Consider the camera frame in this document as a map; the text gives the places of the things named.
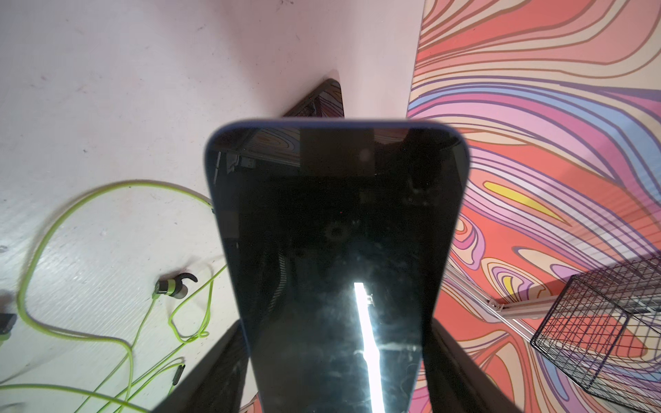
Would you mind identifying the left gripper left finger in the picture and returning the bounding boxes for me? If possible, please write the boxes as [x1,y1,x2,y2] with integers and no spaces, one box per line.
[165,320,249,413]

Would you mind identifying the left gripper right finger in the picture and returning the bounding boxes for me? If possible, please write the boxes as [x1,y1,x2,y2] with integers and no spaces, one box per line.
[423,318,520,413]

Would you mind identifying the green earphones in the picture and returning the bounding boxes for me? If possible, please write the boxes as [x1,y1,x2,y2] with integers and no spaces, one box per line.
[1,181,234,412]

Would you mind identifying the black smartphone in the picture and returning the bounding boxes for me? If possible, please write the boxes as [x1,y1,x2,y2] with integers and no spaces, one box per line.
[284,78,345,118]
[204,119,470,412]

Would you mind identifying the black wire basket left wall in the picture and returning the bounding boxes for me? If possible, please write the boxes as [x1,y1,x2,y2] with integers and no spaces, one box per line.
[531,255,660,412]

